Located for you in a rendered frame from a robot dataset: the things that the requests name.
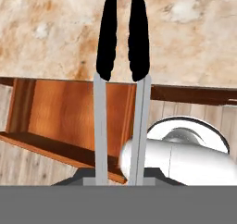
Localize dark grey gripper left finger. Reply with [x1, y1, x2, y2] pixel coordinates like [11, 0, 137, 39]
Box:
[51, 167, 97, 187]

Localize dark brown wooden cabinet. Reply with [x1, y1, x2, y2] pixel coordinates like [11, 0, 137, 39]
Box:
[150, 83, 237, 107]

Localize grey tongs with black tips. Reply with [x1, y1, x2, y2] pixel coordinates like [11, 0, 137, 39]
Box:
[93, 0, 153, 187]

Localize brown wooden drawer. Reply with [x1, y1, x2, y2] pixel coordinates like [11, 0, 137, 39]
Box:
[0, 78, 138, 185]

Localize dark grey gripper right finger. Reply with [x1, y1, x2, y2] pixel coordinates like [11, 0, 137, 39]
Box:
[143, 167, 187, 187]

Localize white round object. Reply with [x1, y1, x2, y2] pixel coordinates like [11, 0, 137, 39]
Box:
[118, 115, 237, 187]

